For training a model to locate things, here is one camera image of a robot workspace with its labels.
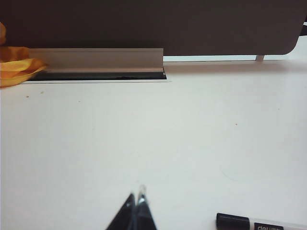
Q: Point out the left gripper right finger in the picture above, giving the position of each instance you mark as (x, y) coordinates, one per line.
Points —
(144, 218)

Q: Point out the white divider support post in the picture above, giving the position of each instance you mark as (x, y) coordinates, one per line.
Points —
(259, 58)

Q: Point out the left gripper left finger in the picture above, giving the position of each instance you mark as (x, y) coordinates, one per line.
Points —
(122, 220)

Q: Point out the wide brown desk divider panel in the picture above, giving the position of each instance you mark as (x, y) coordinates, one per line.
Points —
(144, 24)

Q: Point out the orange yellow crumpled bag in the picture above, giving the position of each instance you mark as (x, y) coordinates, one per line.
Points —
(14, 69)

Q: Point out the black whiteboard marker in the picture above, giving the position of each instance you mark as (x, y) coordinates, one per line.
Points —
(239, 221)

